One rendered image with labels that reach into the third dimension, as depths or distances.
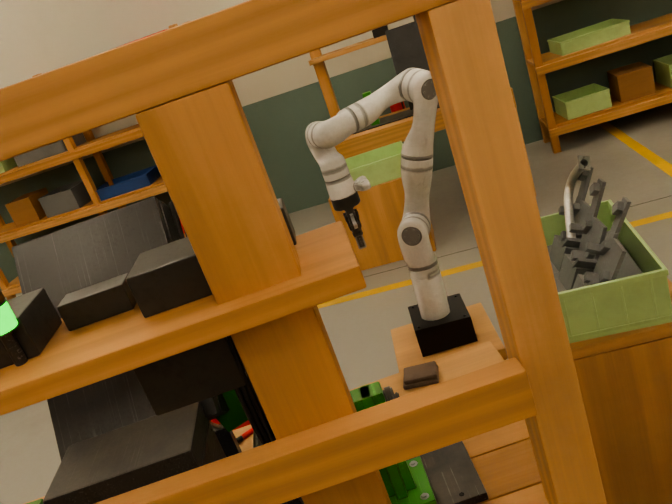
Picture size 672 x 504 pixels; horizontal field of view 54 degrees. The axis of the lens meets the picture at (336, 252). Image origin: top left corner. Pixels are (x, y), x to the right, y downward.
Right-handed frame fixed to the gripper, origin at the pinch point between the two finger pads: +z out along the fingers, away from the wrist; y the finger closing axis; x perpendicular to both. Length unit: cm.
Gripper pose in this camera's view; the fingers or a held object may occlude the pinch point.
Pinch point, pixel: (360, 241)
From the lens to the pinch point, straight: 180.5
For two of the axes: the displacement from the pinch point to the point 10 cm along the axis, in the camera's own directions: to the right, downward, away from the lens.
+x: 9.4, -3.5, -0.1
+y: 1.0, 3.1, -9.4
